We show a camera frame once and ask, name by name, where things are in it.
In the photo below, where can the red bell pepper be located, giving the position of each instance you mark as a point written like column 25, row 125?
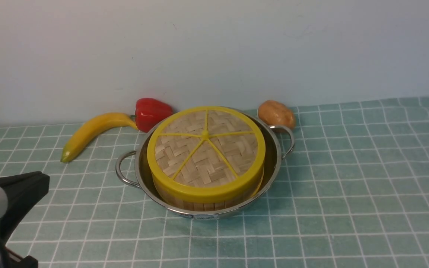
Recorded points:
column 149, row 112

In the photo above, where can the brown potato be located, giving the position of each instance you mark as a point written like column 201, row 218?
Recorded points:
column 276, row 113

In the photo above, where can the woven bamboo steamer lid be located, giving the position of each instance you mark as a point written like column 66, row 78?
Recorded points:
column 210, row 137

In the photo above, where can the yellow banana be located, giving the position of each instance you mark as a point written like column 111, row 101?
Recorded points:
column 91, row 129

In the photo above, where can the green checkered tablecloth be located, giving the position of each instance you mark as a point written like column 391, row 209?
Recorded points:
column 353, row 194

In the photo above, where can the stainless steel pot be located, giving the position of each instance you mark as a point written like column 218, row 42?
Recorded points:
column 272, row 163

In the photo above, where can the yellow rimmed bamboo steamer basket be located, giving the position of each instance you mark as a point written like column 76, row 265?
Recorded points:
column 203, row 190

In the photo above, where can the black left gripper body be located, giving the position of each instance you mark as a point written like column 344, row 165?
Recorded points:
column 23, row 191

